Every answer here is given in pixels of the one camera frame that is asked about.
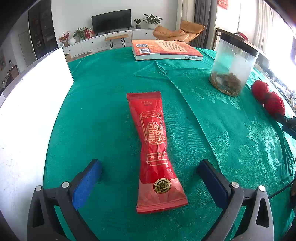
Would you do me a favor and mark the grey curtain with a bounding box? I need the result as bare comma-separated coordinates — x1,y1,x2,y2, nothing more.
191,0,218,49

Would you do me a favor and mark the white tv cabinet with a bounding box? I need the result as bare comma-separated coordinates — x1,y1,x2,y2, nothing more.
63,29,156,57

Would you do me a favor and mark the orange book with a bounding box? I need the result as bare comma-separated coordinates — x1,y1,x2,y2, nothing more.
132,40,203,61

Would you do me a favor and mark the black television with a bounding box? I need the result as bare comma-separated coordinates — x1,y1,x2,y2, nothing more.
91,9,132,34

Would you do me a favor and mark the clear jar with black lid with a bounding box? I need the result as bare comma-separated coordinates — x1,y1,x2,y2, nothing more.
209,38,257,97

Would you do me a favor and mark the red wall hanging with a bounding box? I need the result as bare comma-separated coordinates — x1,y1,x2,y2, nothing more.
217,0,228,9

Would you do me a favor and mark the potted green plant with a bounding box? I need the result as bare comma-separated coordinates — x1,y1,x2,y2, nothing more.
142,14,163,29

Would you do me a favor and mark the dark bookshelf cabinet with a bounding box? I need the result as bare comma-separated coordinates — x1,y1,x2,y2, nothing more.
28,0,58,59

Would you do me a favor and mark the red yarn ball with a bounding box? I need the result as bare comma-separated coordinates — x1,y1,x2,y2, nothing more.
251,80,285,116

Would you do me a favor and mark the white sheer curtain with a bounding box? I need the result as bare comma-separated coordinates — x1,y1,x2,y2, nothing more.
252,1,279,52

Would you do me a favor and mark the red flower arrangement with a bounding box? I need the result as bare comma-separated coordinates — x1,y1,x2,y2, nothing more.
58,31,70,47

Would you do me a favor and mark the white round vase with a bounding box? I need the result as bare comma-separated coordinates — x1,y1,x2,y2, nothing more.
68,38,76,45

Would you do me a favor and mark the green plant with red decoration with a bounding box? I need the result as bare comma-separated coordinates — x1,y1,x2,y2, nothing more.
73,27,94,40

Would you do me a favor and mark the orange lounge chair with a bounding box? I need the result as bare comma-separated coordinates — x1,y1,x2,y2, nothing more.
152,20,205,43

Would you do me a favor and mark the red tea packet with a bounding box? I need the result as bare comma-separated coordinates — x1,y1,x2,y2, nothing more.
126,91,188,213

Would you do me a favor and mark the small wooden bench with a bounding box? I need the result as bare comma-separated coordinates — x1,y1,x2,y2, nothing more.
105,34,129,50

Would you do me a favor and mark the green satin tablecloth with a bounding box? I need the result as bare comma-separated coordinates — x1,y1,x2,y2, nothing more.
44,48,295,240

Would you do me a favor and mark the small potted plant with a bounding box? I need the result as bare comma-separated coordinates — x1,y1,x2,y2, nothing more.
134,19,142,29

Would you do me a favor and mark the black cable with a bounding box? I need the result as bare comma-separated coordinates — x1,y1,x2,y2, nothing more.
268,182,295,200

